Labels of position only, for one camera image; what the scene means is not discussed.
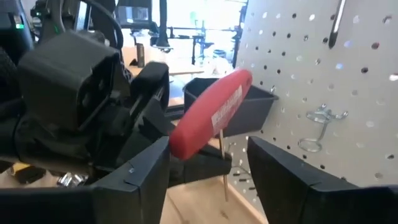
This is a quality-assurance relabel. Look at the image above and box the black desk monitor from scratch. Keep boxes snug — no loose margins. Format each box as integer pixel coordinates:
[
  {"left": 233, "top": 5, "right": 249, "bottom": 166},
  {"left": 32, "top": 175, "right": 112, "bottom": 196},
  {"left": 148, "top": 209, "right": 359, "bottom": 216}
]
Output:
[{"left": 114, "top": 0, "right": 154, "bottom": 29}]

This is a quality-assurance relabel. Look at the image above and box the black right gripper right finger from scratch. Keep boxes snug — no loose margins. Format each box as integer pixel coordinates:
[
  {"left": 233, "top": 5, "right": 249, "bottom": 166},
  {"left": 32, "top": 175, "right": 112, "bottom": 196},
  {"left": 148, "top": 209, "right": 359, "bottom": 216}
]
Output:
[{"left": 247, "top": 136, "right": 398, "bottom": 224}]

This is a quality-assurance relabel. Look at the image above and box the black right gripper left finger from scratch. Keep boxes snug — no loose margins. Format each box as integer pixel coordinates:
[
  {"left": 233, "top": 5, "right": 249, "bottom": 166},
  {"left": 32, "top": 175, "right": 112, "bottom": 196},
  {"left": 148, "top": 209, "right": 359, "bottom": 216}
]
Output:
[{"left": 0, "top": 136, "right": 170, "bottom": 224}]

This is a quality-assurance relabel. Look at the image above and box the metal ring peg hook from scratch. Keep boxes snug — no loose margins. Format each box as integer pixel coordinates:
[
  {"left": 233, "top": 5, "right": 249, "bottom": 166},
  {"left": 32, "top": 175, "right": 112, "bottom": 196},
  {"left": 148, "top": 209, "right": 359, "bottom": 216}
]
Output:
[{"left": 297, "top": 103, "right": 349, "bottom": 153}]

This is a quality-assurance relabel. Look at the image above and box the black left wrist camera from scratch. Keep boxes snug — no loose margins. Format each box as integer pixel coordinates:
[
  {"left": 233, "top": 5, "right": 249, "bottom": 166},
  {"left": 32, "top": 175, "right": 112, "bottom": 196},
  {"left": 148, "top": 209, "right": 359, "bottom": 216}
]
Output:
[{"left": 17, "top": 30, "right": 121, "bottom": 131}]

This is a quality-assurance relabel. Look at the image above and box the white metal peg board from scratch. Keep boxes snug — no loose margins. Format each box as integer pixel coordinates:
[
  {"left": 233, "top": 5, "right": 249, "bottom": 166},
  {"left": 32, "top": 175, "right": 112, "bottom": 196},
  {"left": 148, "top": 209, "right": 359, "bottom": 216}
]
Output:
[{"left": 224, "top": 0, "right": 398, "bottom": 224}]

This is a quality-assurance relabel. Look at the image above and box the metal multi-hook wrench rack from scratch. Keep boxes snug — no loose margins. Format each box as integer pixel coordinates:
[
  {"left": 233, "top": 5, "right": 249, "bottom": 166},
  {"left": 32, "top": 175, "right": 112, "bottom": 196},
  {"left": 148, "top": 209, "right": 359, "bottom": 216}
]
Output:
[{"left": 231, "top": 166, "right": 259, "bottom": 192}]

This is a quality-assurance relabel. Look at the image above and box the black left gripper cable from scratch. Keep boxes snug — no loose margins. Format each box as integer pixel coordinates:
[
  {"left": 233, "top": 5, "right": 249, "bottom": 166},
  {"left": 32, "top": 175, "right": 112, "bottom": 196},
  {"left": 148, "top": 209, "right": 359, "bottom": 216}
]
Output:
[{"left": 79, "top": 0, "right": 124, "bottom": 50}]

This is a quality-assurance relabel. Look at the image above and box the black plastic peg board bin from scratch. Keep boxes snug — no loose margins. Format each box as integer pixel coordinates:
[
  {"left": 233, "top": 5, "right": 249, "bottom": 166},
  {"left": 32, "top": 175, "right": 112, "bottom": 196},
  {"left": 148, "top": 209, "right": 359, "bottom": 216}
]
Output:
[{"left": 182, "top": 77, "right": 279, "bottom": 138}]

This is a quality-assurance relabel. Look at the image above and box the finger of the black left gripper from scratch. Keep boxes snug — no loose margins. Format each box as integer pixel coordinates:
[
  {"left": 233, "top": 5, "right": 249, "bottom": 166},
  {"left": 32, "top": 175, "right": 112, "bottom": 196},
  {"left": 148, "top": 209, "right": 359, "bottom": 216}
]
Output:
[
  {"left": 130, "top": 61, "right": 175, "bottom": 138},
  {"left": 169, "top": 144, "right": 233, "bottom": 187}
]

